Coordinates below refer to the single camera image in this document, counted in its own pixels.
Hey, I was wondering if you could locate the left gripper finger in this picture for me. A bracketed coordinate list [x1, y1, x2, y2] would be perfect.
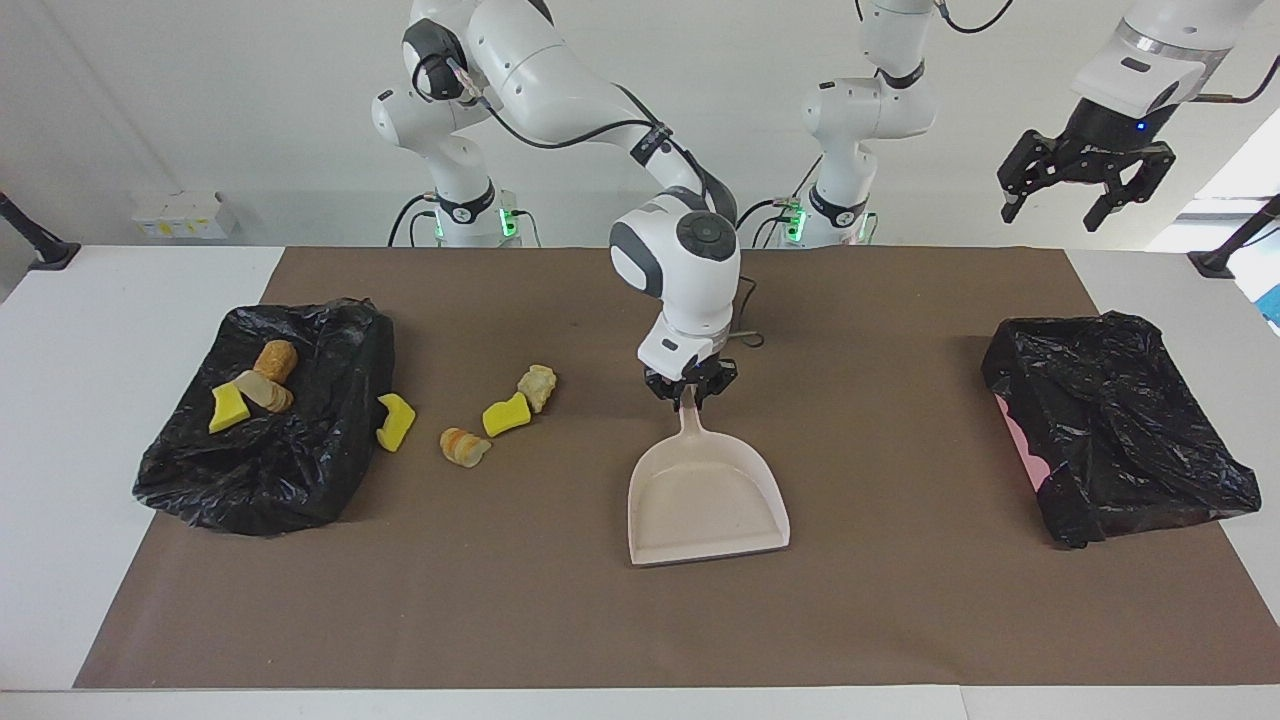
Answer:
[997, 128, 1063, 227]
[1085, 142, 1177, 234]

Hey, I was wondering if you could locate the beige plastic dustpan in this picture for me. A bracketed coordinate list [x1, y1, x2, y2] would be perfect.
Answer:
[626, 385, 792, 569]

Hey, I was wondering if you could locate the pale dumpling toy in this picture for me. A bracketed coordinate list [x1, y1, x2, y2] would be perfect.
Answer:
[516, 364, 558, 414]

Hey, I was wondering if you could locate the yellow sponge piece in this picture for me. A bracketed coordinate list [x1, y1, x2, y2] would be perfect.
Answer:
[375, 393, 417, 453]
[482, 391, 533, 438]
[208, 385, 252, 435]

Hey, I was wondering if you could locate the orange striped croissant toy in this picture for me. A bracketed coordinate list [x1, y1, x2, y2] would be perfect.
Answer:
[439, 427, 493, 469]

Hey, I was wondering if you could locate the brown bread roll toy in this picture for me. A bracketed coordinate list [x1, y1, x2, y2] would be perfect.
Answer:
[252, 339, 300, 384]

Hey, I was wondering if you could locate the pale croissant toy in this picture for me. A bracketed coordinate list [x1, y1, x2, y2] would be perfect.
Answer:
[235, 369, 296, 414]

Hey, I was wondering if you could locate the black bag lined pink bin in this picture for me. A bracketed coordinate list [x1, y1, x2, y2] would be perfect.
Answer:
[980, 311, 1263, 550]

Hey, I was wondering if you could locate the black clamp stand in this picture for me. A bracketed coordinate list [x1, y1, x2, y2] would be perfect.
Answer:
[1188, 193, 1280, 280]
[0, 190, 81, 272]

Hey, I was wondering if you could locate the brown paper table mat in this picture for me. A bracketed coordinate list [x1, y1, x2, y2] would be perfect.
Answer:
[73, 247, 1280, 691]

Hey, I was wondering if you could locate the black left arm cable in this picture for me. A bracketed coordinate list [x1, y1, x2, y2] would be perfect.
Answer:
[935, 0, 1280, 106]

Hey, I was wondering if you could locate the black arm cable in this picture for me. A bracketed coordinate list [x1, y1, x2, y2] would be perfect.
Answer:
[935, 0, 1280, 106]
[410, 50, 769, 351]

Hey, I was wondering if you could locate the black left base cable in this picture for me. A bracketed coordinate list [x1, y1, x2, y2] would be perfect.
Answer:
[738, 155, 831, 249]

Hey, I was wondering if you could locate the black base cable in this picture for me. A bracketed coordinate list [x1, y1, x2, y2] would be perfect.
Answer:
[388, 193, 441, 248]
[738, 155, 831, 249]

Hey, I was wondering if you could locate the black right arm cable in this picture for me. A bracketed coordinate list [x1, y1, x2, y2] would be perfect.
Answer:
[410, 50, 769, 351]

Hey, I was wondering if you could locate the black right base cable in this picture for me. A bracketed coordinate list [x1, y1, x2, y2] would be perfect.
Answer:
[388, 193, 441, 248]

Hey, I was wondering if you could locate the white wall socket box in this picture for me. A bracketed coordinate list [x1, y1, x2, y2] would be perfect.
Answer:
[131, 190, 239, 241]

